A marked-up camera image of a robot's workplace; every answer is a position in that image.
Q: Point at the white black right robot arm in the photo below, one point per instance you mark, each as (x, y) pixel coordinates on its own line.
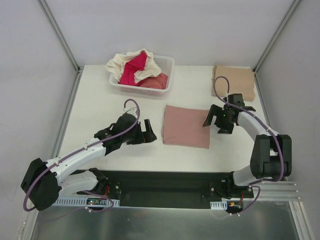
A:
(271, 157)

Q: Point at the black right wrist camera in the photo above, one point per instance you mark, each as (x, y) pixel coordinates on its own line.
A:
(236, 101)

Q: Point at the magenta shirt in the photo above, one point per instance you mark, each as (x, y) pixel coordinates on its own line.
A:
(136, 64)

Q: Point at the cream white shirt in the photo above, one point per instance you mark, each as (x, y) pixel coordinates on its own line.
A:
(117, 63)

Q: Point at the right white cable duct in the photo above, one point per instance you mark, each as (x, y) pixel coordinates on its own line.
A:
(219, 205)

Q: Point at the aluminium front rail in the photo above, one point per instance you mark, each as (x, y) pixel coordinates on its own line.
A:
(282, 191)

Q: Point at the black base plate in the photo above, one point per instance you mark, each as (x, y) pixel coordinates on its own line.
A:
(181, 190)

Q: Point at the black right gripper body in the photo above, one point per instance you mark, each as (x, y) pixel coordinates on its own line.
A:
(220, 120)

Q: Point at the folded beige t-shirt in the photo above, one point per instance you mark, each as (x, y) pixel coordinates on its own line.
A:
(241, 80)

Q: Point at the left white cable duct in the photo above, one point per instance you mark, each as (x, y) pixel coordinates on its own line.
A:
(70, 201)

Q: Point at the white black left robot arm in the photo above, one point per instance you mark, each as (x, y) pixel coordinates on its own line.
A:
(45, 181)

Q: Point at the white cable duct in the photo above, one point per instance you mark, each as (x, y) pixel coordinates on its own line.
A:
(70, 201)
(219, 205)

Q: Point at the aluminium frame post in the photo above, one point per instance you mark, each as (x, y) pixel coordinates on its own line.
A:
(276, 35)
(59, 34)

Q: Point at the pink printed t-shirt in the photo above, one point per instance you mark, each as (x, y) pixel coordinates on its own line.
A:
(184, 127)

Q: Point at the salmon red shirt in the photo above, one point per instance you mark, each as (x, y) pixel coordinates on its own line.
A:
(156, 82)

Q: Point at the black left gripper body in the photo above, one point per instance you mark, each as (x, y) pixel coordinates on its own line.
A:
(139, 133)

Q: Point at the right aluminium frame post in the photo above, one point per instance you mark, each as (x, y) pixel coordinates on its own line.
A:
(276, 35)

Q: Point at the white perforated plastic basket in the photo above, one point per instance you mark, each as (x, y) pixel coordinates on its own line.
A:
(167, 65)

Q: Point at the left aluminium frame post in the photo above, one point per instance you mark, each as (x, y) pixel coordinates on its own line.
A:
(59, 34)

